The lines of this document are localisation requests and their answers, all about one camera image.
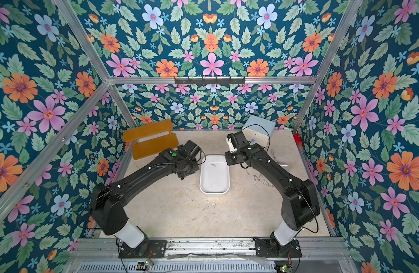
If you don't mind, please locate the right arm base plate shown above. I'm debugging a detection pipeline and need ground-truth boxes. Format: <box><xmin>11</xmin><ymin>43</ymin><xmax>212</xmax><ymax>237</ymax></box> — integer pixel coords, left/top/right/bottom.
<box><xmin>253</xmin><ymin>237</ymin><xmax>302</xmax><ymax>258</ymax></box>

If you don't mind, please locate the small blue-topped drawer cabinet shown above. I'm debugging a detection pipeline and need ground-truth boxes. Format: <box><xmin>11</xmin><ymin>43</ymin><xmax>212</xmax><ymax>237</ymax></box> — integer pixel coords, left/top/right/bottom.
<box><xmin>242</xmin><ymin>116</ymin><xmax>275</xmax><ymax>148</ymax></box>

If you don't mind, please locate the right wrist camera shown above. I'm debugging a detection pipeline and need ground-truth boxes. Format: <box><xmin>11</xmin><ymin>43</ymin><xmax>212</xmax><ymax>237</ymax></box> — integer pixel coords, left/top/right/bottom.
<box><xmin>226</xmin><ymin>131</ymin><xmax>250</xmax><ymax>153</ymax></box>

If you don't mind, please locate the black wall hook rail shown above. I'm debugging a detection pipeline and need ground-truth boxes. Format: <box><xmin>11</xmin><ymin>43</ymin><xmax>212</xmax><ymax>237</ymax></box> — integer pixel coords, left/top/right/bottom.
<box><xmin>174</xmin><ymin>77</ymin><xmax>246</xmax><ymax>85</ymax></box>

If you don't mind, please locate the aluminium front rail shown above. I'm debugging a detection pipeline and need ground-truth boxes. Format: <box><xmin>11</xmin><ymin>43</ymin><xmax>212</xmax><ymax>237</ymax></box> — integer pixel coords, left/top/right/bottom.
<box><xmin>64</xmin><ymin>237</ymin><xmax>359</xmax><ymax>273</ymax></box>

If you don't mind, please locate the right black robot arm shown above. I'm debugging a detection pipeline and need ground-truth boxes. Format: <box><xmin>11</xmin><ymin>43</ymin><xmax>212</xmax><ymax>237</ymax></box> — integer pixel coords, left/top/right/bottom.
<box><xmin>225</xmin><ymin>131</ymin><xmax>320</xmax><ymax>247</ymax></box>

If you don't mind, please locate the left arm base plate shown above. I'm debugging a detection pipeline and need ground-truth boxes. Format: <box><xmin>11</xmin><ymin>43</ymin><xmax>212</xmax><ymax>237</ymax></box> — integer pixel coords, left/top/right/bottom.
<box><xmin>118</xmin><ymin>239</ymin><xmax>167</xmax><ymax>259</ymax></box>

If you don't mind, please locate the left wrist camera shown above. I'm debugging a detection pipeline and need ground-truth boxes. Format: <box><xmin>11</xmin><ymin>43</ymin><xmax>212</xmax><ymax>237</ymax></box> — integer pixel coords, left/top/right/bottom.
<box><xmin>183</xmin><ymin>140</ymin><xmax>200</xmax><ymax>159</ymax></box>

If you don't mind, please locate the red object at wall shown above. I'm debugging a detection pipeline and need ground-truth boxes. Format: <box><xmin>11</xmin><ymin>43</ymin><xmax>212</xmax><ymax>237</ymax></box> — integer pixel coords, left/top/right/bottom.
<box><xmin>294</xmin><ymin>133</ymin><xmax>303</xmax><ymax>146</ymax></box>

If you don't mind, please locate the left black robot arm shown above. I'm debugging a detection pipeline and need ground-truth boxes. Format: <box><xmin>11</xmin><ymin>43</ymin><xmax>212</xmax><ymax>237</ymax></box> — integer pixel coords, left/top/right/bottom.
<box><xmin>89</xmin><ymin>141</ymin><xmax>204</xmax><ymax>249</ymax></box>

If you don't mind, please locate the white plastic storage box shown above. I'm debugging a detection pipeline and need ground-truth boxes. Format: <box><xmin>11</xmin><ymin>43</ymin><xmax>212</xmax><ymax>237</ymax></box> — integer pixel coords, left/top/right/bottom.
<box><xmin>199</xmin><ymin>155</ymin><xmax>231</xmax><ymax>196</ymax></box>

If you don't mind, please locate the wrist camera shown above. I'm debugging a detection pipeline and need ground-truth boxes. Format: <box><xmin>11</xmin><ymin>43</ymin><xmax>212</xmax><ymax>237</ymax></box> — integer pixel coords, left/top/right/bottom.
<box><xmin>183</xmin><ymin>140</ymin><xmax>200</xmax><ymax>159</ymax></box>
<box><xmin>226</xmin><ymin>131</ymin><xmax>250</xmax><ymax>153</ymax></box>

